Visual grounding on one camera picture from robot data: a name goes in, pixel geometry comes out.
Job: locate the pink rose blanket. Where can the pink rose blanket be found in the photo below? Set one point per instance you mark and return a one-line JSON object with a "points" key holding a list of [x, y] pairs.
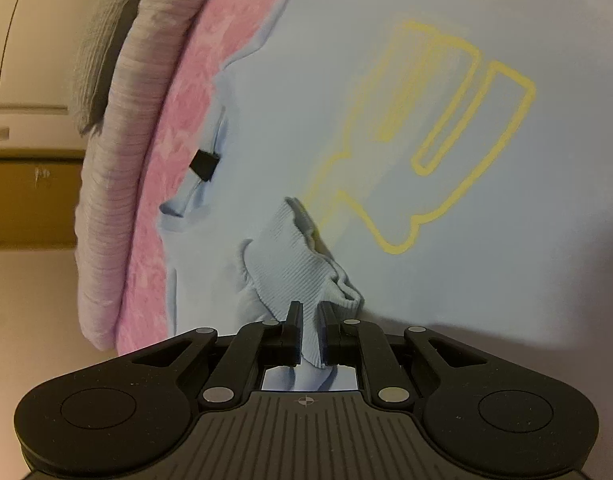
{"points": [[221, 28]]}

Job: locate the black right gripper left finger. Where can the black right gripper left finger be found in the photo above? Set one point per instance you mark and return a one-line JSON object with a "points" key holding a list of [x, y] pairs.
{"points": [[222, 371]]}

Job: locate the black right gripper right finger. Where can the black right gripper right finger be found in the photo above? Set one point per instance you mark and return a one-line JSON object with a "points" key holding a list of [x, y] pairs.
{"points": [[392, 369]]}

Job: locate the striped lilac duvet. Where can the striped lilac duvet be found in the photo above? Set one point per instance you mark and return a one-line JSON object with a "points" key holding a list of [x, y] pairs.
{"points": [[113, 163]]}

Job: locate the white wardrobe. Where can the white wardrobe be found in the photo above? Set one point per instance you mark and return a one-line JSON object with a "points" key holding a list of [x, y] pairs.
{"points": [[38, 42]]}

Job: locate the light blue sweatshirt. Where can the light blue sweatshirt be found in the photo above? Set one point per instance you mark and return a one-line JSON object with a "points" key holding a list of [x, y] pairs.
{"points": [[439, 162]]}

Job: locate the brown wooden door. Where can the brown wooden door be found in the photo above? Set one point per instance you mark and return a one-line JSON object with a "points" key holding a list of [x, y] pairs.
{"points": [[39, 190]]}

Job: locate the grey textured pillow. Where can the grey textured pillow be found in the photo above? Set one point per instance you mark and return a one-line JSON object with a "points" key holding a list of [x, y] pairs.
{"points": [[95, 61]]}

